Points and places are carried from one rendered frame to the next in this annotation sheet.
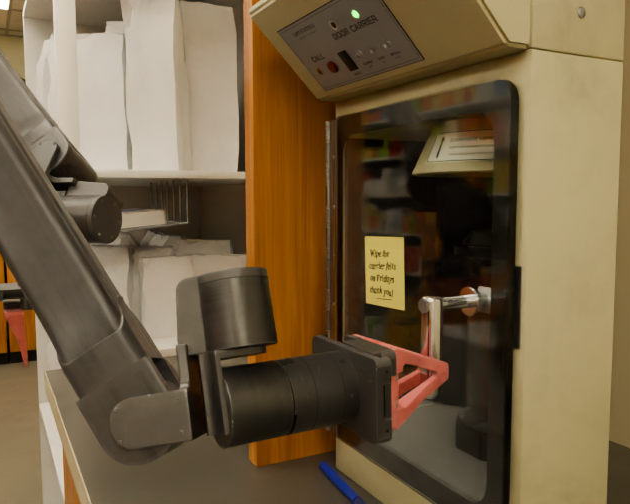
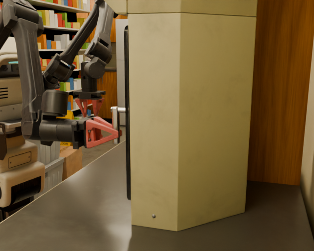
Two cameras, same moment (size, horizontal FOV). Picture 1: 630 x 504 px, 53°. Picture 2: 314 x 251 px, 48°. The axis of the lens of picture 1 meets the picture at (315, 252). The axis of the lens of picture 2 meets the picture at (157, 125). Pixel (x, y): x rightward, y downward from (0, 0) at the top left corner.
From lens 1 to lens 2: 0.74 m
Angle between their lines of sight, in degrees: 44
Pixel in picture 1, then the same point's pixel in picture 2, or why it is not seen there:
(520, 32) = (121, 8)
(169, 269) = not seen: hidden behind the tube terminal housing
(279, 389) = (53, 126)
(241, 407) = (41, 129)
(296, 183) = not seen: hidden behind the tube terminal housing
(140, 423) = (25, 128)
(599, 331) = (170, 130)
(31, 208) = (25, 68)
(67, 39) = not seen: outside the picture
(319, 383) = (65, 127)
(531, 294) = (132, 109)
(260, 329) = (52, 108)
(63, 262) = (27, 84)
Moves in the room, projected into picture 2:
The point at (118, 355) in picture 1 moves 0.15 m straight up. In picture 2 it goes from (27, 110) to (23, 52)
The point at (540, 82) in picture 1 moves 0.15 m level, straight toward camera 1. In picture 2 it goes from (132, 27) to (58, 24)
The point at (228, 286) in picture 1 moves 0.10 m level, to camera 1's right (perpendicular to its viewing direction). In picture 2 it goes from (47, 94) to (69, 98)
